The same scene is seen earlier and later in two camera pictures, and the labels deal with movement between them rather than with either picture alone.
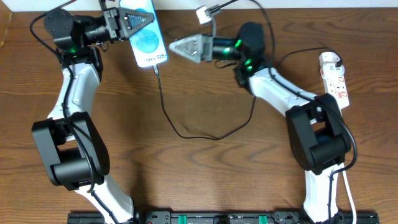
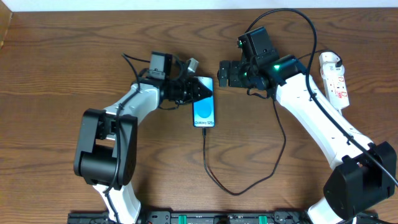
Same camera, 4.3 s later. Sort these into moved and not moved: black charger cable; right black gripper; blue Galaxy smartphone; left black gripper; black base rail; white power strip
Moved: left black gripper; right black gripper; blue Galaxy smartphone; black charger cable
Not moved: black base rail; white power strip
